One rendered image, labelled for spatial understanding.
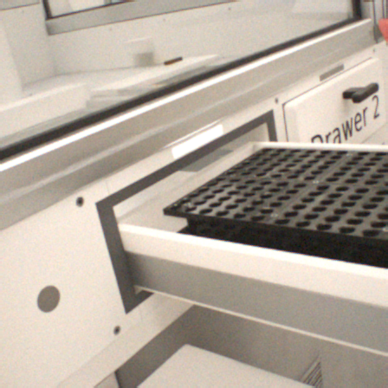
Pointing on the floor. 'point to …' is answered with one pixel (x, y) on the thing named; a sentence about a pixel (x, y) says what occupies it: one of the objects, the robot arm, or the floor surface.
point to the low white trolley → (213, 372)
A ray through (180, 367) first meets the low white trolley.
